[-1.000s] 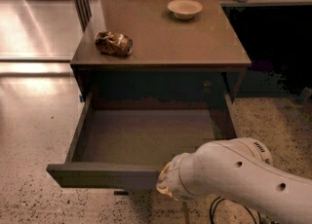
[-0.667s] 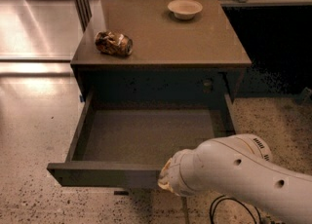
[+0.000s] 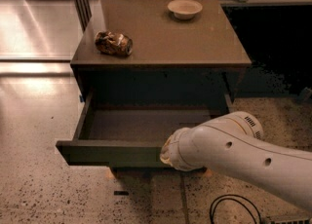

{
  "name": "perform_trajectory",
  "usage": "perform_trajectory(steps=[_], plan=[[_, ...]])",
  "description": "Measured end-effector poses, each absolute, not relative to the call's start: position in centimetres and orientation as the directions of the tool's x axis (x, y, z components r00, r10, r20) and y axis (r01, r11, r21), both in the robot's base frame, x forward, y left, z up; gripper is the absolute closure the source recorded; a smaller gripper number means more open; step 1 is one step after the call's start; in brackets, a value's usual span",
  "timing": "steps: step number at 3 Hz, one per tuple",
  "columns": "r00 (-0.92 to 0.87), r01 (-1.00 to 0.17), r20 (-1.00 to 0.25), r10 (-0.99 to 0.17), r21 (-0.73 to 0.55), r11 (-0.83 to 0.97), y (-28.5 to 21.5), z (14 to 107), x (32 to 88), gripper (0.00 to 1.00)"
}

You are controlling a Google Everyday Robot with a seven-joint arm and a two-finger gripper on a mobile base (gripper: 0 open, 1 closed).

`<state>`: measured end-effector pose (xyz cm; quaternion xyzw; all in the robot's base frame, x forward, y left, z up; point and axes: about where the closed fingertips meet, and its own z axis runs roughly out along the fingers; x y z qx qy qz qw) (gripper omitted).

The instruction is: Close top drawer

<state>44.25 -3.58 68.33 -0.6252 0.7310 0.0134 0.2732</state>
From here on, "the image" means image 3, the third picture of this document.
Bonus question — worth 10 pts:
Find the drawer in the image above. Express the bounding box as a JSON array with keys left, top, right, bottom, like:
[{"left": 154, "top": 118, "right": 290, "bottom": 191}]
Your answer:
[{"left": 56, "top": 93, "right": 232, "bottom": 168}]

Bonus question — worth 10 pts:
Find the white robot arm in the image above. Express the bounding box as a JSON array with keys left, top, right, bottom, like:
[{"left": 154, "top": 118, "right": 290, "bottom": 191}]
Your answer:
[{"left": 160, "top": 111, "right": 312, "bottom": 211}]

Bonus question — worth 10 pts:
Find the grey drawer cabinet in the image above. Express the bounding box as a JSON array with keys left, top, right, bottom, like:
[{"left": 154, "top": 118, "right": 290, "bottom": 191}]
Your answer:
[{"left": 71, "top": 0, "right": 251, "bottom": 105}]

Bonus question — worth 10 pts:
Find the crushed brown soda can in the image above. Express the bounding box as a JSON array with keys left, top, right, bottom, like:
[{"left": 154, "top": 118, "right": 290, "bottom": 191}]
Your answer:
[{"left": 95, "top": 31, "right": 133, "bottom": 56}]

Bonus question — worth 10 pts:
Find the white ceramic bowl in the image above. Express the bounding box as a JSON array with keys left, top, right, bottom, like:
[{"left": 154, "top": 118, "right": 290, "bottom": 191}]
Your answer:
[{"left": 168, "top": 0, "right": 203, "bottom": 20}]

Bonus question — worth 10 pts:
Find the grey power strip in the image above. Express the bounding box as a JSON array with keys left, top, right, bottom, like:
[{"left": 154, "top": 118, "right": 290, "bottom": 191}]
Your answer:
[{"left": 263, "top": 216, "right": 312, "bottom": 224}]

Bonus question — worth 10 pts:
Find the black cable on floor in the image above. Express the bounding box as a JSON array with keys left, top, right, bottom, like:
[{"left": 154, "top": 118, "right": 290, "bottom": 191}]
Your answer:
[{"left": 209, "top": 194, "right": 263, "bottom": 224}]

